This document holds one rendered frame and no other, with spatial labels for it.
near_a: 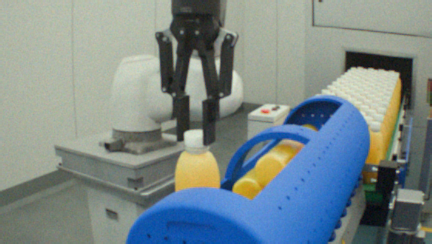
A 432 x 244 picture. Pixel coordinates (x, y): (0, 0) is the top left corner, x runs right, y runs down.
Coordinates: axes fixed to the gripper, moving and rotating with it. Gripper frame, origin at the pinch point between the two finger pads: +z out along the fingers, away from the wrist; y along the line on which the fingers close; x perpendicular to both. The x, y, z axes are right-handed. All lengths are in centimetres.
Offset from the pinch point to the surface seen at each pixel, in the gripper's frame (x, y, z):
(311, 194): 9.4, 17.1, 13.4
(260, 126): 93, -23, 26
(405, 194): 95, 35, 46
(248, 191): 21.6, 0.8, 19.9
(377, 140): 92, 21, 26
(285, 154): 24.9, 7.4, 12.1
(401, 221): 90, 35, 55
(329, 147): 32.5, 15.2, 11.7
